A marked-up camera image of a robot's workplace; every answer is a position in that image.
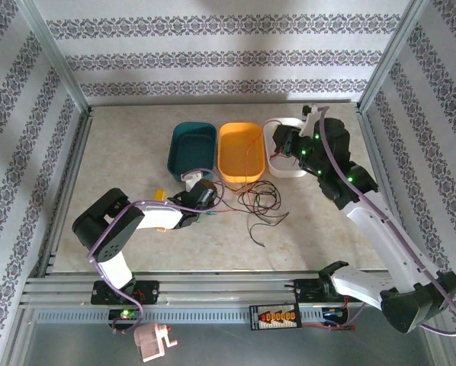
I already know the white plastic bin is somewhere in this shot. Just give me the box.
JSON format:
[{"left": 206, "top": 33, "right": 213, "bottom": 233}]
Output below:
[{"left": 262, "top": 117, "right": 310, "bottom": 178}]

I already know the black power distribution board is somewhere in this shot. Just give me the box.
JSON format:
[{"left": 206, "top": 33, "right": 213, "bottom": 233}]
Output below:
[{"left": 249, "top": 303, "right": 303, "bottom": 332}]

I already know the small circuit board green light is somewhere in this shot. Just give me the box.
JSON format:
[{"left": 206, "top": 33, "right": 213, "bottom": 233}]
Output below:
[{"left": 108, "top": 308, "right": 142, "bottom": 322}]

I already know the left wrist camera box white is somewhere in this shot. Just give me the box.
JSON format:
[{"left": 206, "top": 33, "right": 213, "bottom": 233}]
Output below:
[{"left": 180, "top": 170, "right": 205, "bottom": 192}]

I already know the yellow plastic bin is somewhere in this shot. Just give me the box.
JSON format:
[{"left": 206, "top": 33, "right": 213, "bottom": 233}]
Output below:
[{"left": 217, "top": 121, "right": 266, "bottom": 185}]

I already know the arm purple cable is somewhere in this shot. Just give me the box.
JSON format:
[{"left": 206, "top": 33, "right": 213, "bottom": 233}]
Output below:
[
  {"left": 315, "top": 105, "right": 456, "bottom": 339},
  {"left": 87, "top": 177, "right": 226, "bottom": 335}
]

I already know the thin red cable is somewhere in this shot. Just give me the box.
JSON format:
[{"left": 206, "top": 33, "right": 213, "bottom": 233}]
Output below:
[{"left": 208, "top": 133, "right": 287, "bottom": 214}]

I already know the thin black cable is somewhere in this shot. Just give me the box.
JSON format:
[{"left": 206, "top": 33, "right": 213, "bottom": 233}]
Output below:
[
  {"left": 248, "top": 210, "right": 291, "bottom": 248},
  {"left": 236, "top": 180, "right": 281, "bottom": 215}
]

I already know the grey metal shelf plate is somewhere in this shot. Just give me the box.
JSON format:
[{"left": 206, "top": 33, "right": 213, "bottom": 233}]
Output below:
[{"left": 6, "top": 304, "right": 454, "bottom": 366}]

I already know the red power wire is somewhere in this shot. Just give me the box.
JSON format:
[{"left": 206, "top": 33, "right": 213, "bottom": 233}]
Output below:
[{"left": 302, "top": 295, "right": 357, "bottom": 332}]

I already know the aluminium table edge rail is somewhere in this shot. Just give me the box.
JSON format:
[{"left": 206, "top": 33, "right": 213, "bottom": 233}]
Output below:
[
  {"left": 354, "top": 106, "right": 419, "bottom": 275},
  {"left": 37, "top": 108, "right": 95, "bottom": 276}
]

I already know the aluminium frame post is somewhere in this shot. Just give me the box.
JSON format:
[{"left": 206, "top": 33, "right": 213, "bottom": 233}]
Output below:
[
  {"left": 358, "top": 0, "right": 431, "bottom": 112},
  {"left": 16, "top": 0, "right": 92, "bottom": 112}
]

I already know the teal plastic bin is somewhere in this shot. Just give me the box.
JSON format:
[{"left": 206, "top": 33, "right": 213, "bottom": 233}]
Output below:
[{"left": 167, "top": 121, "right": 218, "bottom": 183}]

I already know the aluminium mounting rail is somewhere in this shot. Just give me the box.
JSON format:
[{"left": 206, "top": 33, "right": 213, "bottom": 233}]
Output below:
[{"left": 20, "top": 269, "right": 438, "bottom": 307}]

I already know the grey slotted cable duct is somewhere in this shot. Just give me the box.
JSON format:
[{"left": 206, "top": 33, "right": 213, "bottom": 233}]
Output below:
[{"left": 33, "top": 307, "right": 351, "bottom": 325}]

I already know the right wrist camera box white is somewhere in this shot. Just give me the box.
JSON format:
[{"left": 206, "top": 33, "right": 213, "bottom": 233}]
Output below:
[{"left": 298, "top": 102, "right": 330, "bottom": 139}]

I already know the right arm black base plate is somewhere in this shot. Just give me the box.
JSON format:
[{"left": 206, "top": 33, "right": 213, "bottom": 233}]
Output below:
[{"left": 293, "top": 278, "right": 364, "bottom": 306}]

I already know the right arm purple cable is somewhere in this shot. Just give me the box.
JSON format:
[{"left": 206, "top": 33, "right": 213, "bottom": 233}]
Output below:
[{"left": 315, "top": 105, "right": 456, "bottom": 339}]

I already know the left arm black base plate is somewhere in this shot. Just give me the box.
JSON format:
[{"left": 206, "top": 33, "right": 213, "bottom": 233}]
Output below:
[{"left": 90, "top": 280, "right": 161, "bottom": 306}]

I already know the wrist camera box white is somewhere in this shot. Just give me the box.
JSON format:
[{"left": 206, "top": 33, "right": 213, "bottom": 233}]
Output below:
[
  {"left": 180, "top": 170, "right": 205, "bottom": 192},
  {"left": 298, "top": 102, "right": 330, "bottom": 139}
]

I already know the pink printed clamp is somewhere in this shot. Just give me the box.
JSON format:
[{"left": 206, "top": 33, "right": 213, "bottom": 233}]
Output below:
[{"left": 133, "top": 323, "right": 178, "bottom": 363}]

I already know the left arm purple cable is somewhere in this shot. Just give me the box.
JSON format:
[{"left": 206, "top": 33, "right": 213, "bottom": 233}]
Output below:
[{"left": 87, "top": 177, "right": 226, "bottom": 335}]

